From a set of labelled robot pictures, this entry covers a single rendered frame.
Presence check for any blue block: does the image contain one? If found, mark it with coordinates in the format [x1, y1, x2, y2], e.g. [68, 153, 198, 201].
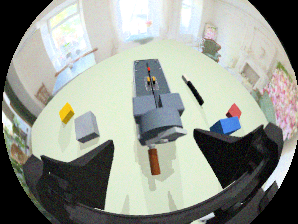
[210, 116, 241, 136]

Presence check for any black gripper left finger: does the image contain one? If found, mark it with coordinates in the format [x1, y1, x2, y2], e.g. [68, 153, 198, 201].
[40, 140, 114, 210]

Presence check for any yellow square block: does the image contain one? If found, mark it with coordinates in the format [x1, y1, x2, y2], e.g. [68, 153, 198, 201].
[59, 103, 74, 124]

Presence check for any red rectangular block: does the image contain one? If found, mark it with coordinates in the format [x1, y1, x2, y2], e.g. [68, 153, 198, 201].
[225, 104, 242, 119]

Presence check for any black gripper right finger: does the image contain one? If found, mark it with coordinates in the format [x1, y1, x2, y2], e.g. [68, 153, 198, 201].
[193, 124, 265, 189]

